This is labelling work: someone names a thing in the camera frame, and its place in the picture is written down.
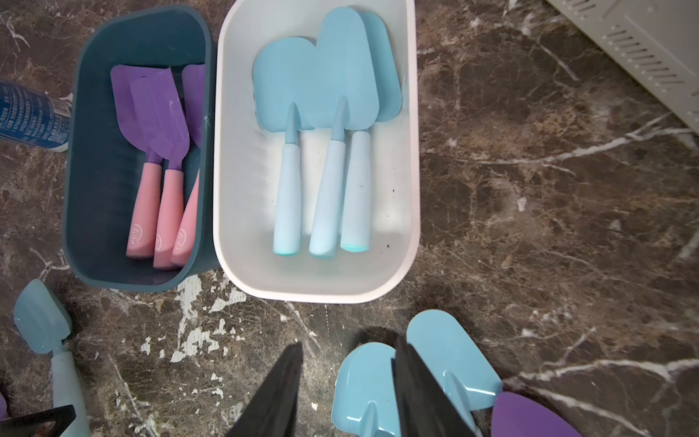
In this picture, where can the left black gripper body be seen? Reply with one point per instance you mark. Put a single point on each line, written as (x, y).
(51, 423)

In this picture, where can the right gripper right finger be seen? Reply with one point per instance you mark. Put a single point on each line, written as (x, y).
(423, 407)

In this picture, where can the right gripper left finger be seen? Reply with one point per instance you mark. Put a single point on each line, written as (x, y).
(273, 409)

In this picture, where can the blue shovel vertical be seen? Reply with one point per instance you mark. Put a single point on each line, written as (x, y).
(365, 398)

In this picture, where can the square purple shovel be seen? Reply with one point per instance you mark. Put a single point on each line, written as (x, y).
(161, 117)

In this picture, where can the dark teal storage box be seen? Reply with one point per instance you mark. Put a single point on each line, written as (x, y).
(99, 192)

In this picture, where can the round purple shovel pink handle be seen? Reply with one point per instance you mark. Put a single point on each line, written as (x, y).
(3, 408)

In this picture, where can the blue shovel right angled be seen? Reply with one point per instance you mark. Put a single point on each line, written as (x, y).
(457, 364)

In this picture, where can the pointed purple shovel right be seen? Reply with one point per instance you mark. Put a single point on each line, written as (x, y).
(515, 415)

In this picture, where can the blue lid pen tube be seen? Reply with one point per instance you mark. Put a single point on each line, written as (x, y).
(33, 119)

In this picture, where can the white file organizer rack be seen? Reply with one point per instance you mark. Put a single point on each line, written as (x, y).
(655, 41)

